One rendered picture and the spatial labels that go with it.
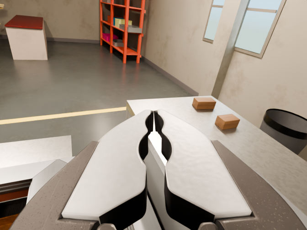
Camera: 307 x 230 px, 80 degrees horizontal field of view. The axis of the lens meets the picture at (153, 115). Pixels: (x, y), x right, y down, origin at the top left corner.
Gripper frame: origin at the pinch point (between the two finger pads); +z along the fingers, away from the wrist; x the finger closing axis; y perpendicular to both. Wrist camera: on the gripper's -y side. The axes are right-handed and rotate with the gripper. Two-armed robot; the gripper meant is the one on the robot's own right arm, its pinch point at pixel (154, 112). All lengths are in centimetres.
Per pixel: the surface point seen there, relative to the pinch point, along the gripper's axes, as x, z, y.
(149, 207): -2, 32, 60
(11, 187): -56, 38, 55
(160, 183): 3, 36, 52
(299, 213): 41, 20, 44
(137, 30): -38, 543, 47
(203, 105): 30, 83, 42
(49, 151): -58, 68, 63
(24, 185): -52, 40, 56
